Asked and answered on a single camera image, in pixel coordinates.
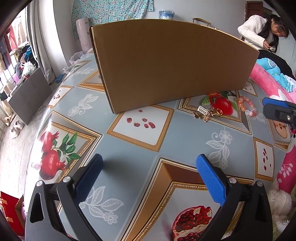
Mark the grey curtain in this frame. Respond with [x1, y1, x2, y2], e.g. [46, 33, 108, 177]
[26, 0, 65, 84]

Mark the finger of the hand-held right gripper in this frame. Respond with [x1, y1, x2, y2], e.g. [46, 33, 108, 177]
[264, 104, 296, 127]
[263, 97, 292, 109]

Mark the large brown cardboard box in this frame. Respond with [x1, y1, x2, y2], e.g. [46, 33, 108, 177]
[89, 19, 260, 114]

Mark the grey cabinet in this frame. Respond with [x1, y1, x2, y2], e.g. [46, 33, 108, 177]
[8, 67, 53, 126]

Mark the blue cartoon blanket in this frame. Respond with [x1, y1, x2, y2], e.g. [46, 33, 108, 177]
[255, 58, 296, 93]

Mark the pink floral blanket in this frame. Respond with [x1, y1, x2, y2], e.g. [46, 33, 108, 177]
[248, 62, 296, 202]

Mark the red gift bag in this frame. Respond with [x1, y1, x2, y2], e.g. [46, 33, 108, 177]
[0, 191, 23, 230]

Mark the pile of clothes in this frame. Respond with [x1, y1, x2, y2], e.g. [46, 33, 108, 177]
[15, 45, 37, 79]

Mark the gold keychain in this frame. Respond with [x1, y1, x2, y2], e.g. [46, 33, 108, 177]
[193, 105, 223, 122]

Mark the pink rolled mat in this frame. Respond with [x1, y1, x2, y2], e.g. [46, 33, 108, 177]
[76, 18, 90, 52]

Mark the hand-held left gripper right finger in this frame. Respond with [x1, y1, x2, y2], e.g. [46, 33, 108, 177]
[196, 154, 274, 241]

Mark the small open brown box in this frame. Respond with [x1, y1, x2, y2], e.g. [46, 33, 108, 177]
[14, 195, 26, 229]

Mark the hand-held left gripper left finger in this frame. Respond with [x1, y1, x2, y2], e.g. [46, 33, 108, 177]
[25, 153, 103, 241]

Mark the fruit print tablecloth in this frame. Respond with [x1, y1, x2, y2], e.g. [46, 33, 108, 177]
[24, 52, 292, 241]

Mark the white plastic bag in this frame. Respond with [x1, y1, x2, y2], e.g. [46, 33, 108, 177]
[63, 50, 93, 72]

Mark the brown door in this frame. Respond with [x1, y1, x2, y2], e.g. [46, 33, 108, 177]
[245, 1, 264, 24]

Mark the white fleece blanket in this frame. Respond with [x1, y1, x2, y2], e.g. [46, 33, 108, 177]
[267, 189, 294, 232]

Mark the green fuzzy cloth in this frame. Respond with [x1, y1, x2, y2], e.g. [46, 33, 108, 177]
[270, 215, 289, 241]

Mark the teal floral wall cloth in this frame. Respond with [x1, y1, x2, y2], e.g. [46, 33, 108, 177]
[72, 0, 153, 40]

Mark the pink bead bracelet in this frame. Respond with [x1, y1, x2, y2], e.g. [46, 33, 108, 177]
[237, 97, 258, 116]

